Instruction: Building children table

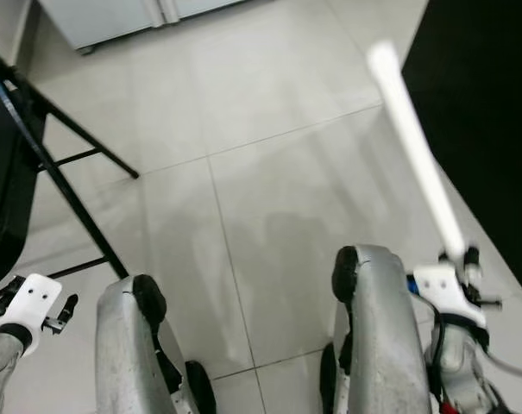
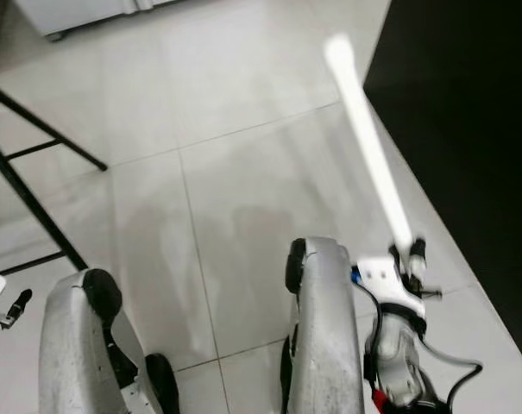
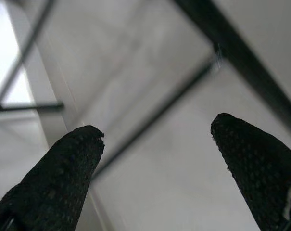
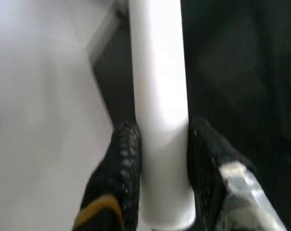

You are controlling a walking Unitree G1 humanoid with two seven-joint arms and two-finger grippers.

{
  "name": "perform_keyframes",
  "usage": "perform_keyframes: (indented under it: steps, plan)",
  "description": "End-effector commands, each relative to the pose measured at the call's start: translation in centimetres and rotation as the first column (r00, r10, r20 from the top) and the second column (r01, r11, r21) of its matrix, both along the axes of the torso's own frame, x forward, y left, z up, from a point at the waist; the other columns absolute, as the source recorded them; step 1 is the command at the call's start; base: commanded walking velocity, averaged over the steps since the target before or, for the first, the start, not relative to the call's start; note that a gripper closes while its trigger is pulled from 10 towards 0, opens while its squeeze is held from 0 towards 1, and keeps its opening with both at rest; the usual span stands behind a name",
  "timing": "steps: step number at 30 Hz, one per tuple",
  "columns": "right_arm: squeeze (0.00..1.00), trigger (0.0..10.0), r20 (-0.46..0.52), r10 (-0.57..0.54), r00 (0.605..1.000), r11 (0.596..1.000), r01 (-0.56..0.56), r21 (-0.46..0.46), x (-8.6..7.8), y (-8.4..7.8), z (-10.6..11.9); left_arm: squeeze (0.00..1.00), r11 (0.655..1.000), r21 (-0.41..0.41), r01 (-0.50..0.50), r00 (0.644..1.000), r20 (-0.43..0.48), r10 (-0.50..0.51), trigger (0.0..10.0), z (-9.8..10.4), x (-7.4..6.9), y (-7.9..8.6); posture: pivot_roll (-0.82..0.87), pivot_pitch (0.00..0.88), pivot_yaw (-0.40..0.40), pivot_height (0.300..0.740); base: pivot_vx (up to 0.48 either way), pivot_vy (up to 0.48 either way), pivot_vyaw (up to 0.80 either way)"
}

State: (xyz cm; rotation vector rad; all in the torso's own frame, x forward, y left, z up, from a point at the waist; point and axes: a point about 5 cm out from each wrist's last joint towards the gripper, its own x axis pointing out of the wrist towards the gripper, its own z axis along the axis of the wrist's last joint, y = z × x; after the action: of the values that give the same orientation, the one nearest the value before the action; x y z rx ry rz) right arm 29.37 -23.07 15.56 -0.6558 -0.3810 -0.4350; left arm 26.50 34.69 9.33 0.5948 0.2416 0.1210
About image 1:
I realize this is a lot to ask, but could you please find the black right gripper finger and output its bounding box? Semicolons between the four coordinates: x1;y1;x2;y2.
462;245;486;287

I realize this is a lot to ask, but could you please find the white plastic table leg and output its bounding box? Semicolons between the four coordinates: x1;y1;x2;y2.
366;39;470;264

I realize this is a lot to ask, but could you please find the silver robot left leg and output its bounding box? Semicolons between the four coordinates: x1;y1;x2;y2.
95;274;217;414

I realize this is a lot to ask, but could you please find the silver robot leg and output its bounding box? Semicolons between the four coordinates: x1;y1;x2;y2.
95;274;217;414
319;244;434;414

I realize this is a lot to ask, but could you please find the silver robot right leg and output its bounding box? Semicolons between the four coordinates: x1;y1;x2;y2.
319;244;434;414

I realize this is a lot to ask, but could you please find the black tablecloth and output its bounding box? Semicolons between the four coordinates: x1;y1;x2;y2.
401;0;522;303

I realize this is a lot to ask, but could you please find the black folding chair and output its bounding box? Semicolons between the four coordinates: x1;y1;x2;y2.
0;47;141;290

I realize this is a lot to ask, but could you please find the white cabinet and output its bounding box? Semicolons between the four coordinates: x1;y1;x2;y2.
36;0;248;54

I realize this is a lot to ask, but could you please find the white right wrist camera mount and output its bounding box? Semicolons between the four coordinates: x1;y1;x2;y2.
412;263;487;329

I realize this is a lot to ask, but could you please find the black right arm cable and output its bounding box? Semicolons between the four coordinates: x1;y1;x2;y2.
406;274;522;411

